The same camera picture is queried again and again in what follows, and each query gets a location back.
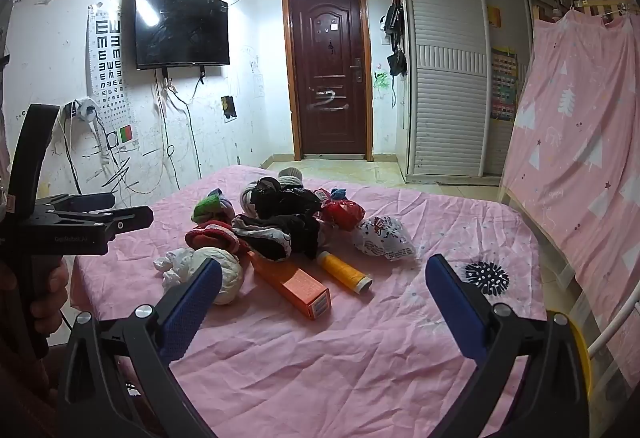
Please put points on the person's left hand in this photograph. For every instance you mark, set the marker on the person's left hand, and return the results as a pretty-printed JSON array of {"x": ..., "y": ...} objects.
[{"x": 49, "y": 298}]

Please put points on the yellow bin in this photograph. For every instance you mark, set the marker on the yellow bin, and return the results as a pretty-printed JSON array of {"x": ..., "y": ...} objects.
[{"x": 580, "y": 348}]

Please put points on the yellow poster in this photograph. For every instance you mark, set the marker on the yellow poster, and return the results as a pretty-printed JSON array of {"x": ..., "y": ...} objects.
[{"x": 494, "y": 16}]

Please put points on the small hanging black bag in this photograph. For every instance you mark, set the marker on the small hanging black bag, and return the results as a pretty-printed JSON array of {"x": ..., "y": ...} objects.
[{"x": 397, "y": 63}]

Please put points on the grey white cloth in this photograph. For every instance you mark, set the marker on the grey white cloth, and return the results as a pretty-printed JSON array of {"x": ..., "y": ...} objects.
[{"x": 291, "y": 175}]

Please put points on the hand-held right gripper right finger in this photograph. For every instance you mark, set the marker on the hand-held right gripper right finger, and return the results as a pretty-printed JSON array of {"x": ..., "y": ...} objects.
[{"x": 460, "y": 308}]

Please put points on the white chair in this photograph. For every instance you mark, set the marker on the white chair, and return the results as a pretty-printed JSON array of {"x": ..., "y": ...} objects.
[{"x": 617, "y": 320}]

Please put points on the white louvered wardrobe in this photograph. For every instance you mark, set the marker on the white louvered wardrobe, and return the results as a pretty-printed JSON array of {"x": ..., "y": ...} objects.
[{"x": 445, "y": 93}]

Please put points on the white printed plastic bag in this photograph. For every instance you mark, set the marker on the white printed plastic bag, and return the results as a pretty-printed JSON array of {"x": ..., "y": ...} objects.
[{"x": 385, "y": 238}]

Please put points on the orange box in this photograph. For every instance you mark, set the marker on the orange box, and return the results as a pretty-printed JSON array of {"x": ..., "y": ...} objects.
[{"x": 290, "y": 283}]

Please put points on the large hanging black bag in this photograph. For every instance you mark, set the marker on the large hanging black bag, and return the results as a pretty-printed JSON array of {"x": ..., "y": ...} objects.
[{"x": 395, "y": 20}]

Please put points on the white wall socket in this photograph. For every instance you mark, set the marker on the white wall socket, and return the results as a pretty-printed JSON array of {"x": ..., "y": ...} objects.
[{"x": 87, "y": 109}]

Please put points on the black wall television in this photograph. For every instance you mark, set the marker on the black wall television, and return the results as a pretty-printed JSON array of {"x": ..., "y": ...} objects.
[{"x": 180, "y": 23}]

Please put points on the black plastic bag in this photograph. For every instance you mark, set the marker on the black plastic bag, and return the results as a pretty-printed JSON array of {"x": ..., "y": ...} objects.
[{"x": 287, "y": 200}]

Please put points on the red plastic bag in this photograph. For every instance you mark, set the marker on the red plastic bag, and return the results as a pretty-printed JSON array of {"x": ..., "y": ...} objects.
[{"x": 342, "y": 213}]

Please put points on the eye chart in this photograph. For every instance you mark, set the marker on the eye chart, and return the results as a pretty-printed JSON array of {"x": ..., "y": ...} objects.
[{"x": 107, "y": 68}]

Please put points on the person's left forearm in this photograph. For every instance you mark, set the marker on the person's left forearm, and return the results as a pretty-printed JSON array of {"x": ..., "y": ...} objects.
[{"x": 20, "y": 393}]

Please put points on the red white cloth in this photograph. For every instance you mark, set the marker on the red white cloth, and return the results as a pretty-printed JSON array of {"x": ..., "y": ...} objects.
[{"x": 210, "y": 235}]

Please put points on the dark red door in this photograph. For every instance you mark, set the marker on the dark red door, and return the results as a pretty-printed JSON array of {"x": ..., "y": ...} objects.
[{"x": 327, "y": 68}]

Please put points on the crumpled white plastic bag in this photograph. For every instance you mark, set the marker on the crumpled white plastic bag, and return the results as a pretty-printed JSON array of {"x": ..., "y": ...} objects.
[{"x": 175, "y": 263}]

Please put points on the colourful grid poster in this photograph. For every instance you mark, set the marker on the colourful grid poster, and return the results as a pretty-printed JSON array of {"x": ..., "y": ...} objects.
[{"x": 502, "y": 83}]

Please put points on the green cloth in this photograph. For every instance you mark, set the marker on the green cloth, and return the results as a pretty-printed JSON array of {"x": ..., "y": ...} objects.
[{"x": 207, "y": 208}]

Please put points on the red green sticker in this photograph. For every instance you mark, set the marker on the red green sticker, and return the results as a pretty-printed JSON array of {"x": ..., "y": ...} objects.
[{"x": 126, "y": 134}]

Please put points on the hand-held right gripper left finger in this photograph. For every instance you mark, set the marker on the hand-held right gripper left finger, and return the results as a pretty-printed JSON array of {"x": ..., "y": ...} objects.
[{"x": 192, "y": 305}]

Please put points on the black white patterned cloth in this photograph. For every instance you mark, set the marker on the black white patterned cloth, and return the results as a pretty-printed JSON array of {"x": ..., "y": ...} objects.
[{"x": 265, "y": 238}]

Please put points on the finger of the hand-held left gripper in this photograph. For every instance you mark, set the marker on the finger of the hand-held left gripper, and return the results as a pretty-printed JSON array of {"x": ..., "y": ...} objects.
[
  {"x": 120, "y": 219},
  {"x": 80, "y": 202}
]

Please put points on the pink printed curtain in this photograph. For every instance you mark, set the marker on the pink printed curtain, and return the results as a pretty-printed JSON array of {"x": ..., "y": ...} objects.
[{"x": 575, "y": 143}]

